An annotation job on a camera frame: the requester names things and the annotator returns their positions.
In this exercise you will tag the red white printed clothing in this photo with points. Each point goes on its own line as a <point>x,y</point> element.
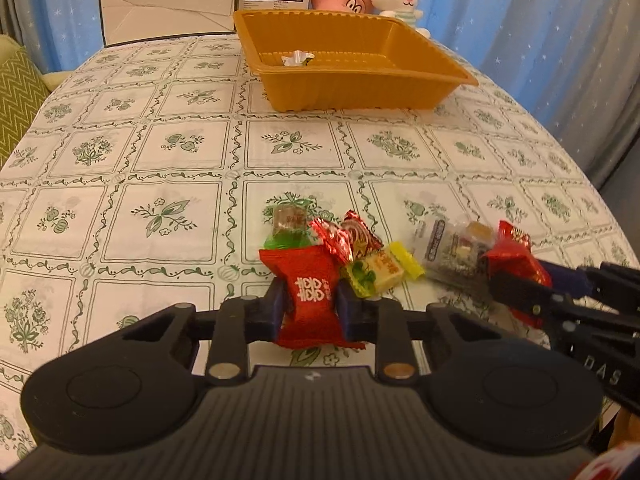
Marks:
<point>612,467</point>

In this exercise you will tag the light green sofa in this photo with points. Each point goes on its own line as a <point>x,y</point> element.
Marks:
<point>56,80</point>

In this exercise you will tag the blue star curtain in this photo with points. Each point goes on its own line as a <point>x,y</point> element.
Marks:
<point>475,10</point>

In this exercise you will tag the red candy packet white print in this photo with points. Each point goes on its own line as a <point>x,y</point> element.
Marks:
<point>515,255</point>
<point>310,305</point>

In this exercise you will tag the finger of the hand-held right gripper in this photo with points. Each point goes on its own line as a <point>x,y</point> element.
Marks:
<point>567,276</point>
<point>520,291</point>

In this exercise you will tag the green wrapped candy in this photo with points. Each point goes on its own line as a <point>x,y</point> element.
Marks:
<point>287,222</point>

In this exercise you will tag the green zigzag pillow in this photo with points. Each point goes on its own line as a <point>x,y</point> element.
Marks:
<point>20,100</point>

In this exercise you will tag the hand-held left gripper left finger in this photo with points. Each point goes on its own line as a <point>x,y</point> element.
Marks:
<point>278,305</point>

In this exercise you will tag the yellow candy packet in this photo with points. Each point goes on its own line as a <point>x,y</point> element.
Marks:
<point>380,270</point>

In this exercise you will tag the orange plastic tray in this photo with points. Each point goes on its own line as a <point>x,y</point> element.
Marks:
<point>350,85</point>

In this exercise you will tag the red silver candy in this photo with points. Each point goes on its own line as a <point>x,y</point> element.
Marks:
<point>332,240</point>

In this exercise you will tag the clear packet grey label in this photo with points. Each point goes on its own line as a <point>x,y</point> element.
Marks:
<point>445,252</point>

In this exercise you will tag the grey star curtain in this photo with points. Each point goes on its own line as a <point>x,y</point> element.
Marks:
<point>617,155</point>
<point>20,0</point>

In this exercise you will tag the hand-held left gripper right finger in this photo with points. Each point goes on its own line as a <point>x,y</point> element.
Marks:
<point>345,310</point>

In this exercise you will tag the white flat cardboard box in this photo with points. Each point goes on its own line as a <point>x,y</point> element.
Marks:
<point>165,10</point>

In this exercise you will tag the white wrapped candy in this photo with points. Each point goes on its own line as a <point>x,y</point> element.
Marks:
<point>297,58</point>

